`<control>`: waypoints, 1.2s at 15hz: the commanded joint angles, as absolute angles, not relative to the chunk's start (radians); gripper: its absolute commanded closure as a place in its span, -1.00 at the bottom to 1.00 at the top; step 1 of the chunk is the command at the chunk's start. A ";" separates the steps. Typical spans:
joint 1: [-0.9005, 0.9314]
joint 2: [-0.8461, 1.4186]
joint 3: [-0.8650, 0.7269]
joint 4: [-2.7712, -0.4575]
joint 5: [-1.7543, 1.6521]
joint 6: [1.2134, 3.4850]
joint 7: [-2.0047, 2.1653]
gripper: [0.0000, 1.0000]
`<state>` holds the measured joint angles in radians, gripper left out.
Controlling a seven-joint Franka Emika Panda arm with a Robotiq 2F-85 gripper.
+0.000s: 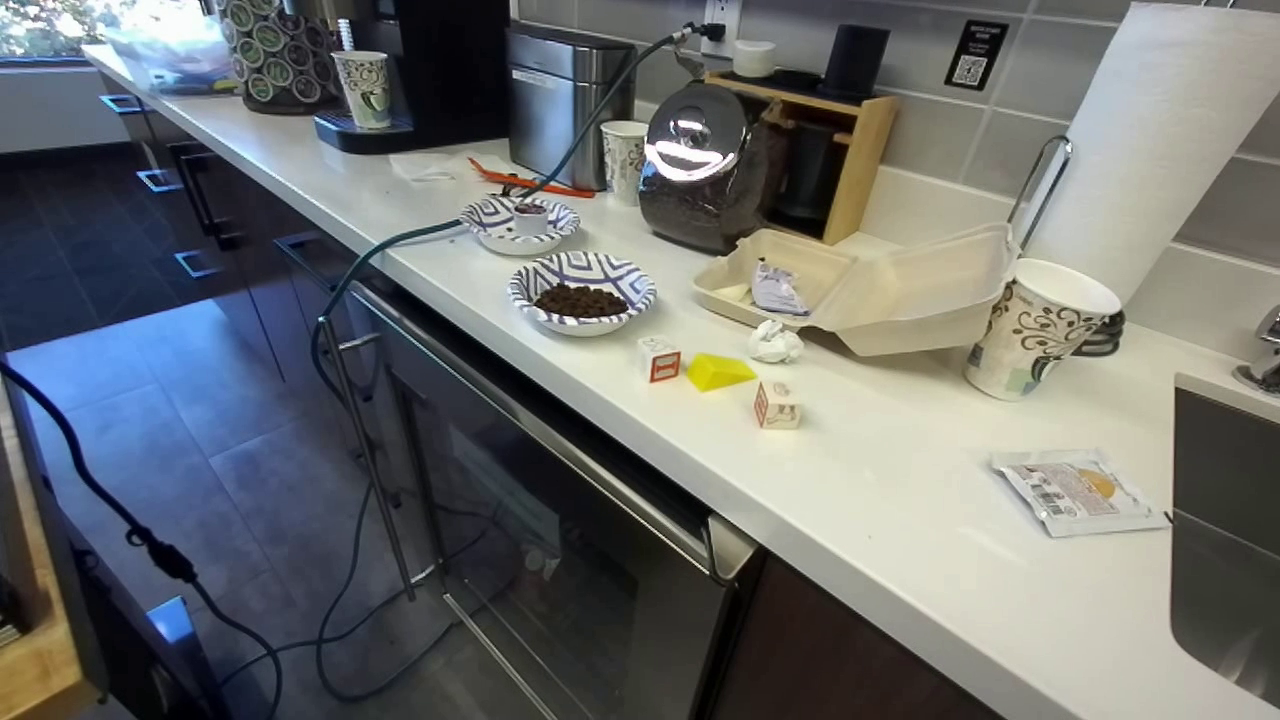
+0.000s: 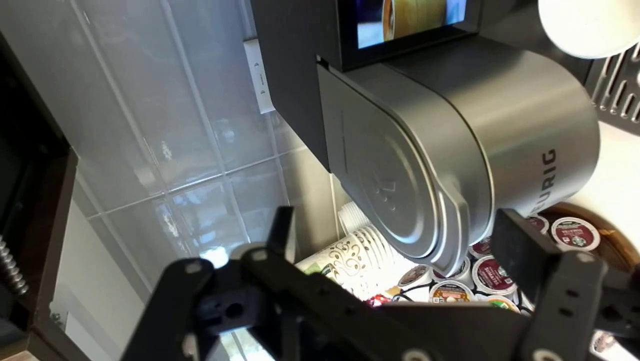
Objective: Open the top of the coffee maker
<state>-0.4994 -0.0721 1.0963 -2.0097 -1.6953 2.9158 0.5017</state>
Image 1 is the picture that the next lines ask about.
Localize black cable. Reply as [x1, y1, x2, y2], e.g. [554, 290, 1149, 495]
[0, 357, 286, 720]

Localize black coffee machine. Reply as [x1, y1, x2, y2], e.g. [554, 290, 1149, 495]
[313, 0, 517, 159]

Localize white paper towel roll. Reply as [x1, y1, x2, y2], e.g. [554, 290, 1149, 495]
[1018, 0, 1280, 307]

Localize orange stir sticks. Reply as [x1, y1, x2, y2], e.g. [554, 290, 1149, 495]
[464, 152, 598, 203]

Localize silver coffee maker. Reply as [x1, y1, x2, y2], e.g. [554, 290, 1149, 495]
[505, 15, 641, 193]

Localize green patterned paper cup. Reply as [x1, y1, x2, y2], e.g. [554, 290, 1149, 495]
[327, 47, 394, 138]

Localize black cylinder speaker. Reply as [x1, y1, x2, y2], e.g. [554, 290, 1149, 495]
[820, 22, 891, 107]

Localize coffee pod carousel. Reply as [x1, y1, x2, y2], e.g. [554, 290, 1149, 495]
[214, 0, 338, 119]

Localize steel sink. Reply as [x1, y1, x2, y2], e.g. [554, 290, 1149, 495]
[1166, 376, 1280, 714]

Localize white paper napkin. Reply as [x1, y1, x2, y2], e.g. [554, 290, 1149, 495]
[388, 145, 499, 193]

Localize glass door undercounter appliance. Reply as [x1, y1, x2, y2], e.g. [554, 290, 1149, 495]
[338, 278, 768, 720]

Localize clear plastic condiment packet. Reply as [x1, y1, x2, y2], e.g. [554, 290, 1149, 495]
[989, 450, 1173, 544]

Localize clear plastic bag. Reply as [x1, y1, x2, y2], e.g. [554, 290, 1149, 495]
[88, 0, 238, 99]

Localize white plastic container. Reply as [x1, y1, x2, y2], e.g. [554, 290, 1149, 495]
[723, 35, 778, 85]

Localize dark green cable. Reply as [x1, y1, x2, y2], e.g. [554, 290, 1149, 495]
[211, 22, 699, 708]

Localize crumpled wrapper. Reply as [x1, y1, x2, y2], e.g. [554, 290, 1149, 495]
[748, 253, 817, 321]

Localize black carafe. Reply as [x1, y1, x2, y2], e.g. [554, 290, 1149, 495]
[764, 115, 853, 233]

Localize patterned bowl with coffee grounds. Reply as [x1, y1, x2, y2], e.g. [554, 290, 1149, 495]
[509, 248, 659, 341]

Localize black QR code sign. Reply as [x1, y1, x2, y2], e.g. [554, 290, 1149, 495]
[940, 15, 1010, 98]

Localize beige clamshell takeout container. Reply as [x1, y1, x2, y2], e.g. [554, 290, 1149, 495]
[688, 221, 1018, 366]

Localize white wall outlet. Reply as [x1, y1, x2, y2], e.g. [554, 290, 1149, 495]
[694, 0, 744, 44]

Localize wooden rack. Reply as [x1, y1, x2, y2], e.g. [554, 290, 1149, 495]
[699, 67, 901, 248]

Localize yellow packet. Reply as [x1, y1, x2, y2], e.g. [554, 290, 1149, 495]
[679, 348, 758, 396]

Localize patterned paper bowl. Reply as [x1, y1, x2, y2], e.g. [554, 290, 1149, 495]
[458, 187, 584, 260]

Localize white paper cup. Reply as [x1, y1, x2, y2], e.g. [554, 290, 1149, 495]
[595, 115, 653, 207]

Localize crumpled white paper ball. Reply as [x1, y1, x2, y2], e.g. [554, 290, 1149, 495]
[744, 317, 808, 369]

